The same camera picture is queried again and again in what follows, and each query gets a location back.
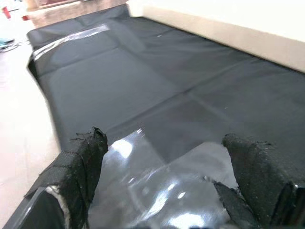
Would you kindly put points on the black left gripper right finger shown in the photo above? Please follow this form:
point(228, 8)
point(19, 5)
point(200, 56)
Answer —
point(262, 179)

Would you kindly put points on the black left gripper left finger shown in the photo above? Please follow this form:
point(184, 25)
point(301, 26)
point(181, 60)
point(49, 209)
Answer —
point(78, 167)

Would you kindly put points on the white plastic table top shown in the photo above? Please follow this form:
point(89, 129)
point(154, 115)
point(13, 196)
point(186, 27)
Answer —
point(238, 28)

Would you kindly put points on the wide clear tape patch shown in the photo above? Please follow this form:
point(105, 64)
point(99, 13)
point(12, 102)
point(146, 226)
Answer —
point(147, 190)

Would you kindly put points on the black tablecloth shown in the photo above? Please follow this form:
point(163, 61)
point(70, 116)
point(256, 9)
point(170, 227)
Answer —
point(143, 83)

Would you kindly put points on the narrow clear tape strip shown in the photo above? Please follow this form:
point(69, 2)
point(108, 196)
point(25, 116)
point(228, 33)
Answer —
point(78, 34)

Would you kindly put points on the pink fleece cover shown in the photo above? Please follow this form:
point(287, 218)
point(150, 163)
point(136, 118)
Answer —
point(71, 14)

